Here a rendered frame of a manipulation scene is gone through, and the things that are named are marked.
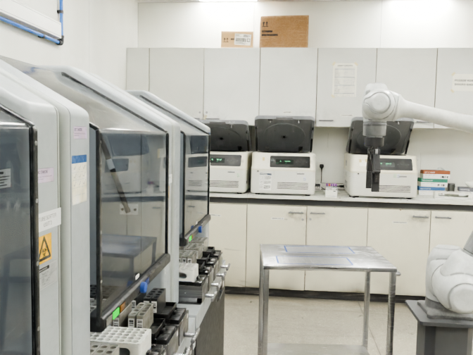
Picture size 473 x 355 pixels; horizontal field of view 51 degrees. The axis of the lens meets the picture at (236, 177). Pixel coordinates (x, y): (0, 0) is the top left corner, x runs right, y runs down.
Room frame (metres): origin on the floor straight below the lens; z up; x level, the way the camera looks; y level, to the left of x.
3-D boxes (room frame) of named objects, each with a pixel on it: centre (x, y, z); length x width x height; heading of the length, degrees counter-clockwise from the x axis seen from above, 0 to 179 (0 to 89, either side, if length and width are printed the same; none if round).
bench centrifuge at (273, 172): (4.51, -0.43, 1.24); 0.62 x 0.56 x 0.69; 174
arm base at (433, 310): (1.97, -0.86, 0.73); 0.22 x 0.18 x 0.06; 174
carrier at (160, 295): (1.56, 0.25, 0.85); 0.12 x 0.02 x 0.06; 174
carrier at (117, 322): (1.42, 0.33, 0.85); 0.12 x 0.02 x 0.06; 174
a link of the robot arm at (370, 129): (1.98, -0.55, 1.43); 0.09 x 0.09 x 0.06
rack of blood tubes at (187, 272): (1.97, 0.30, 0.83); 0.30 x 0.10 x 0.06; 84
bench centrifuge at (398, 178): (4.42, -1.27, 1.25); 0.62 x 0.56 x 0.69; 174
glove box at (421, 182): (4.52, -1.80, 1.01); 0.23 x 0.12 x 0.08; 83
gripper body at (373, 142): (1.98, -0.55, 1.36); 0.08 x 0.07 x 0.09; 174
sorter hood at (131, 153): (1.36, 0.50, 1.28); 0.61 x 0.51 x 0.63; 174
